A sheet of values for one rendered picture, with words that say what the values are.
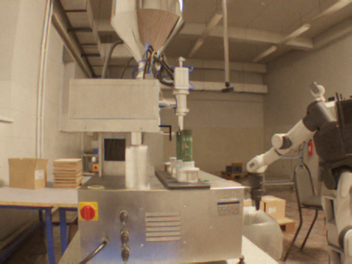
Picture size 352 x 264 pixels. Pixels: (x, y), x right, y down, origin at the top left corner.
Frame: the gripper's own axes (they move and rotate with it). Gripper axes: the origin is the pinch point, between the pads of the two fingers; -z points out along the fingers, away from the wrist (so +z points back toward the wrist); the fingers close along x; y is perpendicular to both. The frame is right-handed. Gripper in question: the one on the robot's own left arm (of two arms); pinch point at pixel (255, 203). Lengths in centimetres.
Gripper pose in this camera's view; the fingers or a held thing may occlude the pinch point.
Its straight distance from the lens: 178.3
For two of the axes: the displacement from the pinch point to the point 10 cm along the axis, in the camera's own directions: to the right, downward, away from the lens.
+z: 0.0, -10.0, 0.4
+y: -10.0, 0.0, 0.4
